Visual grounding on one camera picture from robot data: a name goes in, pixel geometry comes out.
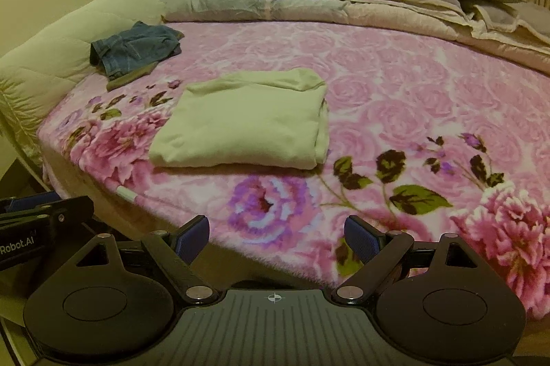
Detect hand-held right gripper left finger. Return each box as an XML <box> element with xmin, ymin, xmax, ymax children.
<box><xmin>47</xmin><ymin>215</ymin><xmax>214</xmax><ymax>304</ymax></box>

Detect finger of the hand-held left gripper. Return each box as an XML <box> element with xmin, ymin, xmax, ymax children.
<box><xmin>0</xmin><ymin>196</ymin><xmax>94</xmax><ymax>233</ymax></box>
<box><xmin>9</xmin><ymin>192</ymin><xmax>63</xmax><ymax>212</ymax></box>

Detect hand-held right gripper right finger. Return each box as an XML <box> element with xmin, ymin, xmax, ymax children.
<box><xmin>337</xmin><ymin>215</ymin><xmax>508</xmax><ymax>304</ymax></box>

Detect beige shirt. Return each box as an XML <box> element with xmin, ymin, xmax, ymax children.
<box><xmin>148</xmin><ymin>68</ymin><xmax>331</xmax><ymax>170</ymax></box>

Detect beige bed base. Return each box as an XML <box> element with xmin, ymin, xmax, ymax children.
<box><xmin>41</xmin><ymin>160</ymin><xmax>267</xmax><ymax>263</ymax></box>

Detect olive green garment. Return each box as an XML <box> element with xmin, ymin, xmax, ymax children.
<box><xmin>107</xmin><ymin>48</ymin><xmax>181</xmax><ymax>92</ymax></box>

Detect pink floral blanket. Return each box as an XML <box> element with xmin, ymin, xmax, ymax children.
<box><xmin>36</xmin><ymin>20</ymin><xmax>550</xmax><ymax>321</ymax></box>

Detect cream padded headboard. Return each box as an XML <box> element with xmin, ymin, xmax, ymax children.
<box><xmin>0</xmin><ymin>0</ymin><xmax>241</xmax><ymax>169</ymax></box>

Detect blue denim shorts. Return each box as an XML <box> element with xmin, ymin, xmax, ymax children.
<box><xmin>90</xmin><ymin>21</ymin><xmax>185</xmax><ymax>79</ymax></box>

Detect taupe folded blanket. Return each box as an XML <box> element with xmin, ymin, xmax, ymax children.
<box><xmin>470</xmin><ymin>0</ymin><xmax>550</xmax><ymax>49</ymax></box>

